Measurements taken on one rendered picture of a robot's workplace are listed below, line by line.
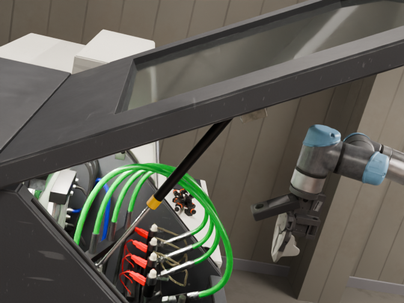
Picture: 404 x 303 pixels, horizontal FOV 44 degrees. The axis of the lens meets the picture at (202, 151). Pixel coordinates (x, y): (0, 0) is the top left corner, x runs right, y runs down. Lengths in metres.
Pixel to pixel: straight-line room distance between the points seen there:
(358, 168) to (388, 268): 2.91
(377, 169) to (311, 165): 0.14
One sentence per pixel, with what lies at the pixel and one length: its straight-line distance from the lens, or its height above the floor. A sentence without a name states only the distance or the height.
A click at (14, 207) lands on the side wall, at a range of 0.85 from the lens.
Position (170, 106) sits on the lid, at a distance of 0.77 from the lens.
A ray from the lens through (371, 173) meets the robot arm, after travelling 1.17.
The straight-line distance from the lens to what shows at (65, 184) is 1.26.
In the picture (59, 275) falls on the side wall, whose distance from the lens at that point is 0.89.
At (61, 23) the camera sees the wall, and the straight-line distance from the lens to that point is 3.09.
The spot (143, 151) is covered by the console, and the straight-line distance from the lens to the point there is 1.52.
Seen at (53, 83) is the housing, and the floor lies 1.50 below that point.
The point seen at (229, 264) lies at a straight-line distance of 1.11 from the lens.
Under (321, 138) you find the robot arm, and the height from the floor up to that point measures 1.56.
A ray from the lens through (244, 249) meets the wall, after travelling 3.60.
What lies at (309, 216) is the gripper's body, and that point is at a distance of 1.24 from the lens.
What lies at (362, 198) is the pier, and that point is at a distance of 3.32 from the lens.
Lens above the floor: 1.82
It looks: 18 degrees down
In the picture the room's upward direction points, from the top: 14 degrees clockwise
